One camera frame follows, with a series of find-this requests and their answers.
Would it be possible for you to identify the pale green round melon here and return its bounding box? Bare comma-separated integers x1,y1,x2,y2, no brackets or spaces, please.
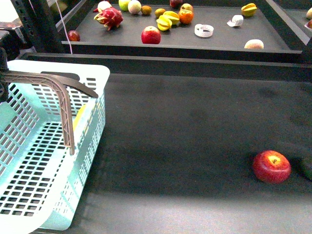
128,0,141,15

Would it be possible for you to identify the large red apple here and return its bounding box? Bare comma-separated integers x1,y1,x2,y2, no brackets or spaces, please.
141,26,161,44

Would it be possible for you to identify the brown basket handle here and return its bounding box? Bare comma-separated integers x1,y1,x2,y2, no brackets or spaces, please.
0,71,98,155

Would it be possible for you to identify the yellow starfruit front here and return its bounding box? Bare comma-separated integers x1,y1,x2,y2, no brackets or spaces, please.
156,15,172,31

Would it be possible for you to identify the brown kiwi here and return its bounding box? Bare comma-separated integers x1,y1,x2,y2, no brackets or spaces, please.
141,5,152,16

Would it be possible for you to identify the green avocado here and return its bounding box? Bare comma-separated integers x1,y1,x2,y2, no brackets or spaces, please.
300,157,312,181

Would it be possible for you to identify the yellow mango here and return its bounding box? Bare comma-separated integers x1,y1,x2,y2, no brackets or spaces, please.
73,104,87,130

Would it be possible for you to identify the dark purple fruit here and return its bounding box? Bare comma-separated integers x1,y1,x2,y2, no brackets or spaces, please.
169,0,183,8

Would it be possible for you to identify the yellow starfruit rear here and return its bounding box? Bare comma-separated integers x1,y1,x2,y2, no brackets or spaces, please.
163,11,180,25

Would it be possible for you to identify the peach on right tray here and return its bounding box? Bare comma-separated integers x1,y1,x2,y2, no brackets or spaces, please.
306,8,312,20

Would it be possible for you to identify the white foam net ring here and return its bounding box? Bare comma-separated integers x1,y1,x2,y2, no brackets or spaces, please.
194,23,215,38

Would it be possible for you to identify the yellow starfruit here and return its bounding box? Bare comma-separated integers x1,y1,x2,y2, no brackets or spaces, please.
241,3,257,17
163,11,180,25
156,15,172,31

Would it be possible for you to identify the green apple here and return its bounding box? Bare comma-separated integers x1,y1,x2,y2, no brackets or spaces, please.
118,0,130,12

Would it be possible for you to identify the pale peach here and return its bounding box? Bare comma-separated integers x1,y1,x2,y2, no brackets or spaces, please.
244,39,264,49

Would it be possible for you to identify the orange persimmon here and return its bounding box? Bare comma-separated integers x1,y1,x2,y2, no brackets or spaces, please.
178,10,194,25

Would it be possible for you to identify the white foam net sleeve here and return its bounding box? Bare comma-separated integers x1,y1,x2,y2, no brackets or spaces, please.
227,15,244,27

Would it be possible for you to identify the red yellow apple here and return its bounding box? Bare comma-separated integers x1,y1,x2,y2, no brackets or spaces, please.
180,3,194,12

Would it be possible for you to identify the red apple on right tray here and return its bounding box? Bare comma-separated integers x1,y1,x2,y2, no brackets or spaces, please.
305,19,312,30

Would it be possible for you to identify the small yellow-brown fruit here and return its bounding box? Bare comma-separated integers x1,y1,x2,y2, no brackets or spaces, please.
155,8,166,19

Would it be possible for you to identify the red apple near front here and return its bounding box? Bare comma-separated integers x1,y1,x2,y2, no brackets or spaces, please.
252,150,292,184

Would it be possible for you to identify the light blue plastic basket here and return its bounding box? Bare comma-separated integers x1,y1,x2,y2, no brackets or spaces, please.
0,60,110,234

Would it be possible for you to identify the pink dragon fruit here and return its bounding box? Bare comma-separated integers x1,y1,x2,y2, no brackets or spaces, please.
94,7,123,31

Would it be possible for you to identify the small dark red fruit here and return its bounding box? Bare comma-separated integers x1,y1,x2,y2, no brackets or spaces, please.
67,30,80,41

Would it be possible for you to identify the white round fruit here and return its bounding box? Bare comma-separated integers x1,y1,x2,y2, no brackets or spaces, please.
97,0,112,12

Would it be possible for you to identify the yellow starfruit far right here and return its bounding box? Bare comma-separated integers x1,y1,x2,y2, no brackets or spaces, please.
241,3,257,17

